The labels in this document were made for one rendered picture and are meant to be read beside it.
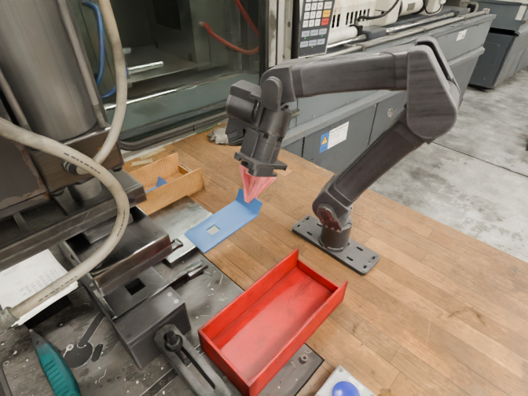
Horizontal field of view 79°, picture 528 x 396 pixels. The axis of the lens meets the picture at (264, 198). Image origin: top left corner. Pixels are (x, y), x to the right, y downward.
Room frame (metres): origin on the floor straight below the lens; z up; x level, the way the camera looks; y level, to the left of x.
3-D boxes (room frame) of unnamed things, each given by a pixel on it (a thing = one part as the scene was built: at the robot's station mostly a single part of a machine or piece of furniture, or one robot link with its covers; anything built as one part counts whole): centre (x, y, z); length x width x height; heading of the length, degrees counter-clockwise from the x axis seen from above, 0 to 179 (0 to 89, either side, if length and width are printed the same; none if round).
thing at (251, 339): (0.32, -0.02, 0.93); 0.25 x 0.12 x 0.06; 136
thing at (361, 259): (0.51, -0.16, 0.94); 0.20 x 0.07 x 0.08; 46
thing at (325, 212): (0.52, -0.15, 1.00); 0.09 x 0.06 x 0.06; 152
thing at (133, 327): (0.34, 0.23, 0.98); 0.20 x 0.10 x 0.01; 46
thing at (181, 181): (0.68, 0.30, 0.93); 0.25 x 0.13 x 0.08; 136
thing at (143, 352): (0.34, 0.23, 0.94); 0.20 x 0.10 x 0.07; 46
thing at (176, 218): (0.56, 0.20, 0.91); 0.17 x 0.16 x 0.02; 46
